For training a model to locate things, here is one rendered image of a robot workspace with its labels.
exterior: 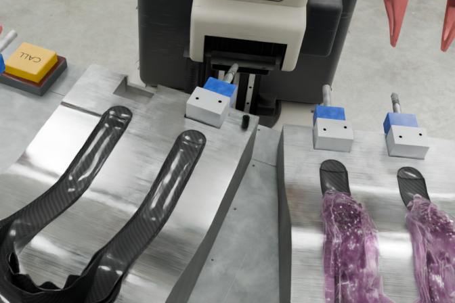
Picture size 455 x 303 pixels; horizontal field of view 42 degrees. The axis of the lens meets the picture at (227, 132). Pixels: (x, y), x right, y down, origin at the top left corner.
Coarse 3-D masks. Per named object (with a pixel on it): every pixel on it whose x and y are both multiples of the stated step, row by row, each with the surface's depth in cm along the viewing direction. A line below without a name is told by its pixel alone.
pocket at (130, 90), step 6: (126, 78) 87; (120, 84) 86; (126, 84) 87; (132, 84) 88; (120, 90) 86; (126, 90) 88; (132, 90) 88; (138, 90) 87; (144, 90) 87; (150, 90) 87; (156, 90) 86; (126, 96) 88; (132, 96) 88; (138, 96) 88; (144, 96) 88; (150, 96) 87; (144, 102) 87
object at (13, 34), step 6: (12, 30) 84; (6, 36) 83; (12, 36) 83; (0, 42) 82; (6, 42) 82; (0, 48) 81; (0, 54) 79; (0, 60) 79; (0, 66) 80; (0, 72) 80
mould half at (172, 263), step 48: (96, 96) 83; (48, 144) 77; (144, 144) 79; (240, 144) 80; (0, 192) 69; (96, 192) 73; (144, 192) 74; (192, 192) 74; (48, 240) 63; (96, 240) 65; (192, 240) 69; (144, 288) 60; (192, 288) 74
